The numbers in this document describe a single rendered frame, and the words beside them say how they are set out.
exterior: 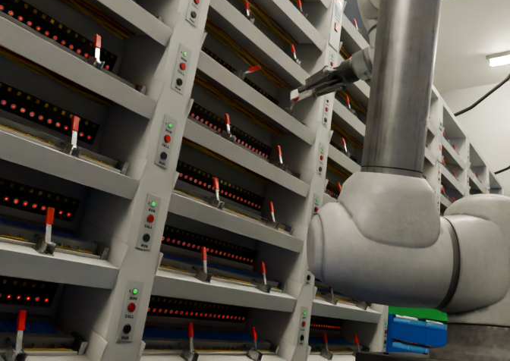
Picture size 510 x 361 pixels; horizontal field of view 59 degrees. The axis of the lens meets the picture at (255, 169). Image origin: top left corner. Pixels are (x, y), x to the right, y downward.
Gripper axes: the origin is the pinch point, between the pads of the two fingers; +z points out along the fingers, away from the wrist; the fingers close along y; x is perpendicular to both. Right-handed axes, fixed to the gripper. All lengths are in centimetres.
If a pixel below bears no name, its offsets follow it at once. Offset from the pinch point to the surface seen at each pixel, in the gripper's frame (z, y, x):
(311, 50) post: 1.5, 16.0, 29.0
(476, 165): -8, 293, 71
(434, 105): -12, 156, 66
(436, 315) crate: -17, 41, -71
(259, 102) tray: 5.4, -17.0, -9.6
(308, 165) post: 8.9, 15.9, -18.5
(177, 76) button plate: 7, -50, -18
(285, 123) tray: 5.7, -2.2, -10.3
